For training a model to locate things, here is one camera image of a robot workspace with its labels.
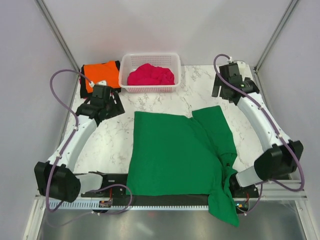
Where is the green t shirt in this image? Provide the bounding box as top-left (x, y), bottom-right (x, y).
top-left (127, 106), bottom-right (240, 227)

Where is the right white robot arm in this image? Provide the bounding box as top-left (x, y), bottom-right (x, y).
top-left (212, 62), bottom-right (305, 197)

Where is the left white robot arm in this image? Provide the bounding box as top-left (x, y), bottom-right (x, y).
top-left (34, 84), bottom-right (125, 203)

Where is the orange folded t shirt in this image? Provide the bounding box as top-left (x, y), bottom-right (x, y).
top-left (81, 60), bottom-right (121, 90)

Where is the white plastic basket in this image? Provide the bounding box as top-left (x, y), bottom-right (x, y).
top-left (118, 52), bottom-right (182, 93)

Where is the magenta t shirt in basket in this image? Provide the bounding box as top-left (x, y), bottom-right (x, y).
top-left (127, 63), bottom-right (175, 86)

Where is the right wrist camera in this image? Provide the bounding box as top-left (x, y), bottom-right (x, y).
top-left (228, 57), bottom-right (247, 74)

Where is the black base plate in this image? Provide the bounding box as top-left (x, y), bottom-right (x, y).
top-left (80, 172), bottom-right (259, 206)

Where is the right aluminium frame post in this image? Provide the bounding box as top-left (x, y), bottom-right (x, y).
top-left (253, 0), bottom-right (300, 74)

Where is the aluminium frame post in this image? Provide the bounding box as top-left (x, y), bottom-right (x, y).
top-left (253, 0), bottom-right (300, 74)
top-left (34, 0), bottom-right (80, 70)

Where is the white slotted cable duct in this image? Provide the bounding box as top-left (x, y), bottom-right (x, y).
top-left (58, 199), bottom-right (209, 211)

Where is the aluminium front rail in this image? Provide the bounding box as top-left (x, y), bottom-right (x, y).
top-left (34, 179), bottom-right (308, 201)

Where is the left aluminium frame post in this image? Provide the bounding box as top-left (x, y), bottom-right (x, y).
top-left (34, 0), bottom-right (80, 70)

